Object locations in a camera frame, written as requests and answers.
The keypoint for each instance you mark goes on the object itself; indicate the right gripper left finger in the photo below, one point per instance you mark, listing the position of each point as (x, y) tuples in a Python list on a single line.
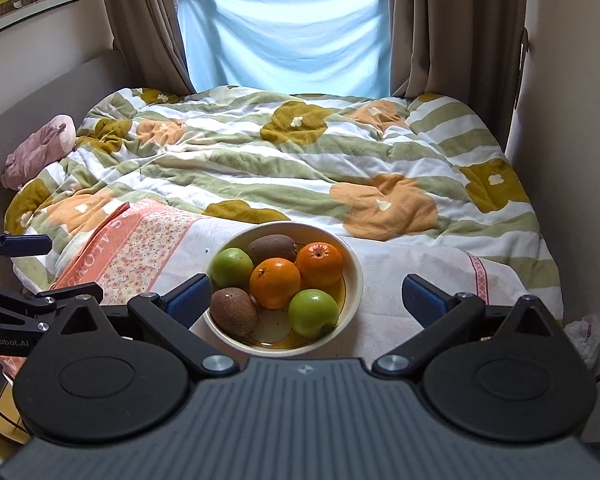
[(165, 320)]

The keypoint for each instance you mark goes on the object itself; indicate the brown left curtain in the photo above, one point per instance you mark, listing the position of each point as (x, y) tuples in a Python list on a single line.
[(147, 34)]

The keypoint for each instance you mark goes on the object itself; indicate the green apple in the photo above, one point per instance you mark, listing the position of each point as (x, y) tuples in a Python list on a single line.
[(313, 313), (231, 268)]

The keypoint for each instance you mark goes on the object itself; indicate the white pink floral cloth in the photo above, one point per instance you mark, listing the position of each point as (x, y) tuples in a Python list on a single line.
[(129, 248)]

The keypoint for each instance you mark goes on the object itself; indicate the large brown kiwi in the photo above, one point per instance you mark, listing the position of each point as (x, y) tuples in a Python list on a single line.
[(233, 311)]

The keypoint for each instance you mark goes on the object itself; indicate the cream yellow duck bowl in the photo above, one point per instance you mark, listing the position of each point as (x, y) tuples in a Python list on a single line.
[(348, 292)]

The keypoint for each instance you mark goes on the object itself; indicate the brown kiwi in bowl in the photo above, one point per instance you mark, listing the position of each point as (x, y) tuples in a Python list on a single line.
[(272, 246)]

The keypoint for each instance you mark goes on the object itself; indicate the brown curtain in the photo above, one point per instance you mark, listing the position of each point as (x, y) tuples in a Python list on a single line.
[(147, 34), (472, 50)]

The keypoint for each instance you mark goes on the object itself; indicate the grey bed headboard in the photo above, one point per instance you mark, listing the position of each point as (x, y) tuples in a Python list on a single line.
[(73, 94)]

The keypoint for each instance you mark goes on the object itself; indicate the green striped floral quilt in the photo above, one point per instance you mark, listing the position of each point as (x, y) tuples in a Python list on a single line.
[(419, 172)]

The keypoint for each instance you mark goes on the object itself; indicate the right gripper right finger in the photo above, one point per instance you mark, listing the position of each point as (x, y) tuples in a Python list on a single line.
[(446, 321)]

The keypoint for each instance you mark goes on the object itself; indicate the white plastic bag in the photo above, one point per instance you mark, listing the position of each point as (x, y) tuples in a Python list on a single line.
[(585, 337)]

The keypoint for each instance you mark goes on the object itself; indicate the brown right curtain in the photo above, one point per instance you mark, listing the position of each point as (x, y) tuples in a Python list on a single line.
[(472, 50)]

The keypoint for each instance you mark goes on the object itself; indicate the pink plush toy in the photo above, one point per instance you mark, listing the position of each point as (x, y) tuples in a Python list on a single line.
[(48, 144)]

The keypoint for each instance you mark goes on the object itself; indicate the light blue window cloth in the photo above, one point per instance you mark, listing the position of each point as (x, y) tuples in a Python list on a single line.
[(337, 47)]

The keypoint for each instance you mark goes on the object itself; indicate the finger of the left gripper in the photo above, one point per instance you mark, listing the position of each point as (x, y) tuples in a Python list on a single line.
[(46, 302), (13, 246)]

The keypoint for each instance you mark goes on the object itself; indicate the orange mandarin in bowl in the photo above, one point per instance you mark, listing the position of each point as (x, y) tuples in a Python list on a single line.
[(320, 264)]

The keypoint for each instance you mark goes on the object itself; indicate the large orange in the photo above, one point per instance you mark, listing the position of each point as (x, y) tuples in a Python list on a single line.
[(273, 283)]

